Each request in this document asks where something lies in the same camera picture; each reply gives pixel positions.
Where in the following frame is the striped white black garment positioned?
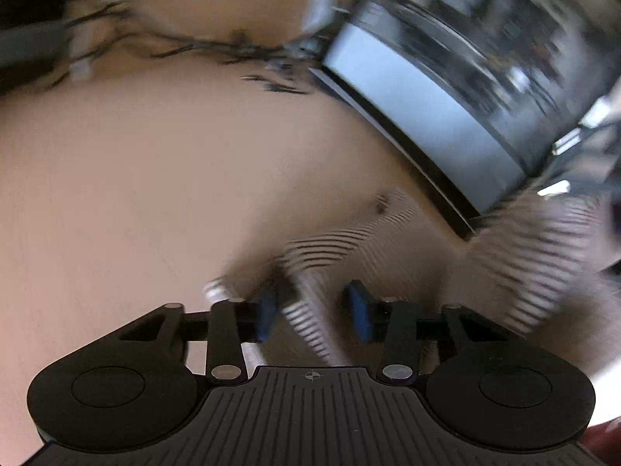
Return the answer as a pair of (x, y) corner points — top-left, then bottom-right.
(252, 190), (620, 376)

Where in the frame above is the curved monitor on left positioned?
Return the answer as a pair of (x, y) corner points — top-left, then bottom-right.
(1, 0), (68, 94)

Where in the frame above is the black cable bundle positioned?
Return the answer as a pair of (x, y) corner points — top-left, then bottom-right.
(47, 0), (332, 96)

